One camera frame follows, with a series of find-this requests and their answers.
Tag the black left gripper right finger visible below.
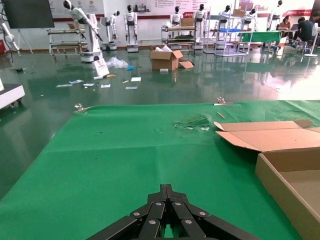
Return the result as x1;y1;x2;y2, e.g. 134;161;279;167
166;184;258;240

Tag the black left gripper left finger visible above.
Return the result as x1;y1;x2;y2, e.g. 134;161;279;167
86;184;167;240

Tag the open cardboard box with round holes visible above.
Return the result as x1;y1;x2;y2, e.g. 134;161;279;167
213;119;320;240

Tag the open cardboard box with papers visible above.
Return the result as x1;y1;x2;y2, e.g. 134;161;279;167
149;45;195;72

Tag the green table cloth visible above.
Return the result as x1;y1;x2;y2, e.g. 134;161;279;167
0;99;320;240

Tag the metal binder clip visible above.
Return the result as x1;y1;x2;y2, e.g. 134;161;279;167
214;96;235;107
73;102;92;114

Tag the white paper bag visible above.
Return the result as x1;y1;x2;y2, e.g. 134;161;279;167
92;58;110;79

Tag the clear plastic bag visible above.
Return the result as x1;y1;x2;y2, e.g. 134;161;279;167
106;56;129;69

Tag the white tube rack with shelves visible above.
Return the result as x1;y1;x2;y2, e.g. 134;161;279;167
161;24;198;51

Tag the white wheeled base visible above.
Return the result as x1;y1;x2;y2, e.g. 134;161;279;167
0;77;26;110

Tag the leaning white humanoid robot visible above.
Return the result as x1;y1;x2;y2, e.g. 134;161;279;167
63;0;103;63

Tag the white tube trolley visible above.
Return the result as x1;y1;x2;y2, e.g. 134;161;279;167
47;27;87;56

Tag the table with green cover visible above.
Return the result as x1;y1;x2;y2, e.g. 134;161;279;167
241;30;282;51

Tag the seated person in brown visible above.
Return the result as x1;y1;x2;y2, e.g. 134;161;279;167
278;15;294;46

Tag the seated person in black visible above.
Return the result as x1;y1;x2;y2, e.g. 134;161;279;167
292;16;315;49

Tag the white standing fan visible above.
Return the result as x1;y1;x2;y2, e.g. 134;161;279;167
303;23;320;57

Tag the large black display screen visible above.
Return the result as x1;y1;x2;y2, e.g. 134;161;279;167
1;0;55;29

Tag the tall white frame rack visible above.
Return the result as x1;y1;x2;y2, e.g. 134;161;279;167
203;11;258;57

